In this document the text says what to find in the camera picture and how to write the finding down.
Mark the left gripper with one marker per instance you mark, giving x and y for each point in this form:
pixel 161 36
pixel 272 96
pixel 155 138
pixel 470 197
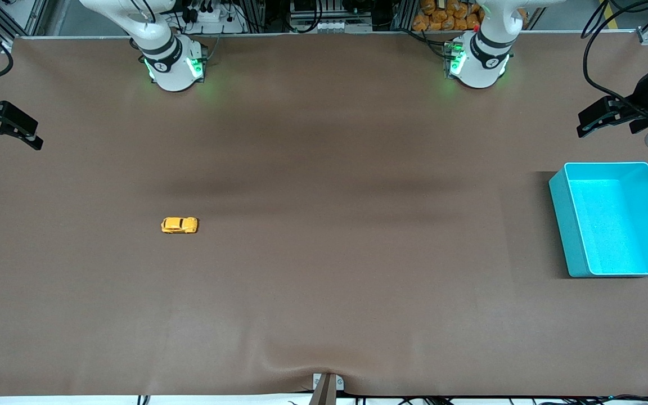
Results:
pixel 643 92

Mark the yellow beetle toy car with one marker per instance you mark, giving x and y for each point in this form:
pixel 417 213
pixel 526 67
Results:
pixel 179 225

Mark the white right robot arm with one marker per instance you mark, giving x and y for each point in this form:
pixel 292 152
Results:
pixel 172 73

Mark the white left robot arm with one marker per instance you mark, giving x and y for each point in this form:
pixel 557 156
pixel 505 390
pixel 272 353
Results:
pixel 478 70

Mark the turquoise plastic bin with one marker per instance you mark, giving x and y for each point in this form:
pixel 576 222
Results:
pixel 616 225

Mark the white power strip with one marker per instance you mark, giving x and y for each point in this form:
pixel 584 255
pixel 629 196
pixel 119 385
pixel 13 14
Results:
pixel 217 22

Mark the grey device with white connectors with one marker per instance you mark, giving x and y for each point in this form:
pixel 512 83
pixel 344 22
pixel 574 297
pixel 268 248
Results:
pixel 329 25

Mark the brown table mat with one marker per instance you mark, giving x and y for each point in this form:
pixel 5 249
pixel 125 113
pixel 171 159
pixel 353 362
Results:
pixel 324 253

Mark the small metal bracket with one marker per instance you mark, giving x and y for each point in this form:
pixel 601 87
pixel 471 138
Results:
pixel 317 382

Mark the brown post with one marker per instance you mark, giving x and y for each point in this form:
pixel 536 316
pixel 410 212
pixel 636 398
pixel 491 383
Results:
pixel 324 396

